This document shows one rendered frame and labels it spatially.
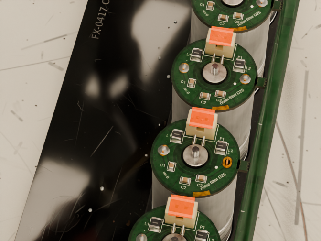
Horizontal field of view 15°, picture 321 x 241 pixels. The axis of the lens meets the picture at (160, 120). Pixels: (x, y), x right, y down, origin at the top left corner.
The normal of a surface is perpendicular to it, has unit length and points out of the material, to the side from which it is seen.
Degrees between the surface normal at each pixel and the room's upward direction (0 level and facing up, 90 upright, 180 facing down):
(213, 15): 0
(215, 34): 0
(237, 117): 90
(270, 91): 0
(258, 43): 90
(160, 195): 90
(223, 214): 90
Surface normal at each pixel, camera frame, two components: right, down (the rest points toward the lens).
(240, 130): 0.71, 0.61
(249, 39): 0.43, 0.78
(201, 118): 0.00, -0.51
